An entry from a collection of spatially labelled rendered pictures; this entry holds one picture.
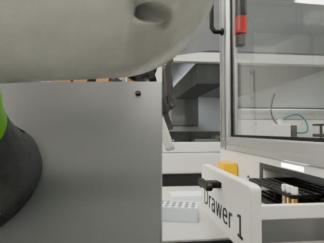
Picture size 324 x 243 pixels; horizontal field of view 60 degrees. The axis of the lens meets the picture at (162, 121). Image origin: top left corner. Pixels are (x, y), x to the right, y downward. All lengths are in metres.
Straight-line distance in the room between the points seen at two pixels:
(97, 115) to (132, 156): 0.09
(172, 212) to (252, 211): 0.40
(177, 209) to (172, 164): 0.58
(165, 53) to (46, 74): 0.07
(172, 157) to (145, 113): 1.02
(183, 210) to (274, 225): 0.37
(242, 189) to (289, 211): 0.08
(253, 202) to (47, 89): 0.34
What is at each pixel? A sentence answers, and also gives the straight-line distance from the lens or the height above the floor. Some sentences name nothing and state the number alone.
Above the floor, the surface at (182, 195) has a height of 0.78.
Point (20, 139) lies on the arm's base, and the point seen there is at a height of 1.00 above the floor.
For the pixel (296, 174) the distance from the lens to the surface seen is 0.63.
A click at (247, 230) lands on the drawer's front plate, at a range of 0.47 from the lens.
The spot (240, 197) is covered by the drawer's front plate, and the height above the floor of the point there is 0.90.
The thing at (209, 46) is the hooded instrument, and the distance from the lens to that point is 1.46.
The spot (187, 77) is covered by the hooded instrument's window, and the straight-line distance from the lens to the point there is 1.42.
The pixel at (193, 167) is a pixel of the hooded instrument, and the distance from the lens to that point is 1.39.
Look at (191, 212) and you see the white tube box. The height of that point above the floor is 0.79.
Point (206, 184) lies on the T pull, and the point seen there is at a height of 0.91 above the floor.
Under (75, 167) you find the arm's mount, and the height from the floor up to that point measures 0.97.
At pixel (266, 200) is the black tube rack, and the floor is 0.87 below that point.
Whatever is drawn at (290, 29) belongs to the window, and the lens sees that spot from 0.70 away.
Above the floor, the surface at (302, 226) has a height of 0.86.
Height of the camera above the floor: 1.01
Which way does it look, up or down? 2 degrees up
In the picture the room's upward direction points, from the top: straight up
